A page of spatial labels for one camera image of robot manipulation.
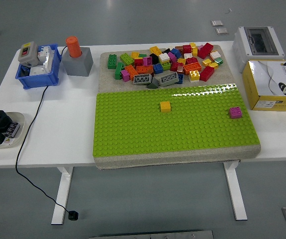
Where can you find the pink toy brick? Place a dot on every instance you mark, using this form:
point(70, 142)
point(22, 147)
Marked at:
point(200, 46)
point(125, 75)
point(235, 112)

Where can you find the yellow toy brick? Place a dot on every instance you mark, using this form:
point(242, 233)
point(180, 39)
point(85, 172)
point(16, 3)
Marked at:
point(207, 62)
point(194, 51)
point(165, 107)
point(155, 50)
point(213, 65)
point(181, 60)
point(134, 54)
point(193, 45)

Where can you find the orange cylinder button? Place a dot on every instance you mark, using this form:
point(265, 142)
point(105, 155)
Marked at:
point(73, 47)

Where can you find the yellow and white carton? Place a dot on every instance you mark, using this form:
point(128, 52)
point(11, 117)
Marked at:
point(262, 74)

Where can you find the white electrical distribution box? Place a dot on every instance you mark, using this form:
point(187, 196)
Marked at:
point(242, 49)

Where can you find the green and white brick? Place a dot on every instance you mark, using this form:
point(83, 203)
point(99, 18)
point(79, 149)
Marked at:
point(218, 60)

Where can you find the white and orange brick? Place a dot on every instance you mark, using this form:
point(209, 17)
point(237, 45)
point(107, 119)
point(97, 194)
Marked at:
point(215, 55)

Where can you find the long red toy brick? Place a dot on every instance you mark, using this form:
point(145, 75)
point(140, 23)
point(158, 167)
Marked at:
point(206, 73)
point(205, 50)

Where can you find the white and yellow brick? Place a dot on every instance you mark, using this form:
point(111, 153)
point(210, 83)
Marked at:
point(194, 75)

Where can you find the long orange toy brick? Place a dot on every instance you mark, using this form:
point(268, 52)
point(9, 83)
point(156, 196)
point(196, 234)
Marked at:
point(144, 69)
point(192, 67)

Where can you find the white toy brick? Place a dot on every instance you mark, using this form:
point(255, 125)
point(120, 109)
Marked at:
point(188, 56)
point(163, 57)

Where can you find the blue toy brick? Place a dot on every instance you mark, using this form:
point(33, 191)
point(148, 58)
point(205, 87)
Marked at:
point(180, 78)
point(175, 52)
point(157, 68)

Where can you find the brown toy brick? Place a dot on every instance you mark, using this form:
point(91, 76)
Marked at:
point(178, 47)
point(180, 70)

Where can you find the white table leg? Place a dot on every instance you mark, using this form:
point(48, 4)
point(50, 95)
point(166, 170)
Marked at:
point(60, 199)
point(234, 194)

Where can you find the grey toy brick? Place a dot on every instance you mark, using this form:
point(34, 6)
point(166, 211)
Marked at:
point(168, 79)
point(142, 79)

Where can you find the magenta toy brick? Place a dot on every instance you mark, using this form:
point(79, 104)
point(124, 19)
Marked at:
point(147, 60)
point(172, 57)

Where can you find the light green toy brick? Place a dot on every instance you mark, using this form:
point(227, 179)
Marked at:
point(166, 65)
point(126, 59)

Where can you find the black toy brick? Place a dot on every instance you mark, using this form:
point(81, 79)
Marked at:
point(167, 51)
point(154, 57)

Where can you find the dark grey sloped brick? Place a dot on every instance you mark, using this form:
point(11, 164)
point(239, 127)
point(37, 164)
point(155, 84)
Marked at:
point(153, 85)

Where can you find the dark green toy brick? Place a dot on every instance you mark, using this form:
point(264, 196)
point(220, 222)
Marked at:
point(112, 61)
point(142, 55)

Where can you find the green studded baseplate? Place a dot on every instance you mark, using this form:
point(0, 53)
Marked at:
point(132, 124)

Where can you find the long green toy brick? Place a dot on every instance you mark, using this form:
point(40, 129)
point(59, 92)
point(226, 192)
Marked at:
point(119, 70)

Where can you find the grey-brown foam mat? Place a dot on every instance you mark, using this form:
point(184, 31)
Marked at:
point(105, 82)

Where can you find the long metal floor strip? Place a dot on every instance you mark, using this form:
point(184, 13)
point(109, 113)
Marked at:
point(150, 234)

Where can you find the grey block base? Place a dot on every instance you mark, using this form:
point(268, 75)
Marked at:
point(78, 66)

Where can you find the white circuit breaker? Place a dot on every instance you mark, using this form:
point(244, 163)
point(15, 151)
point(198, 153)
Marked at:
point(47, 59)

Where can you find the black power plug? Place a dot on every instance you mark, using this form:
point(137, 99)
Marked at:
point(73, 215)

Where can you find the blue plastic bin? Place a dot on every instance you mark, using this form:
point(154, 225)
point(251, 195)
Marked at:
point(37, 81)

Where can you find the white oval tray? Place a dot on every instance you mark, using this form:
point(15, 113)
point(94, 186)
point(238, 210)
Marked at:
point(18, 116)

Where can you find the small printed card pack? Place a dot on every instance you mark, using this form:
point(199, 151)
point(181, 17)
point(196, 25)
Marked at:
point(13, 129)

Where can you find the white warning label card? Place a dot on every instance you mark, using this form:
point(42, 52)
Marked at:
point(9, 141)

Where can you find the white switch plate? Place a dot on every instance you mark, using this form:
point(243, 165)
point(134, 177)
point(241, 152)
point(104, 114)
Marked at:
point(38, 70)

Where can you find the grey push-button switch box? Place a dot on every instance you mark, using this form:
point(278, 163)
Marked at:
point(32, 53)

